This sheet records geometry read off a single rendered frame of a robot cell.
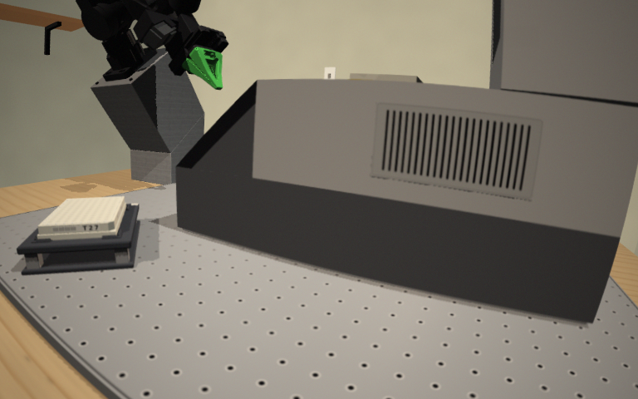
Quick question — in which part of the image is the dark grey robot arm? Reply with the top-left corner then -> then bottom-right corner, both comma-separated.
76,0 -> 201,81

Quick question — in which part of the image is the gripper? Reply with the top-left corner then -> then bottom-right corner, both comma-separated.
169,26 -> 228,90

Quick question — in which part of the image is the cream well plate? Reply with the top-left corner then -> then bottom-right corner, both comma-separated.
350,73 -> 422,82

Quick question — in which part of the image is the white well pcr plate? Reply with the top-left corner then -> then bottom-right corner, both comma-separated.
37,196 -> 126,240

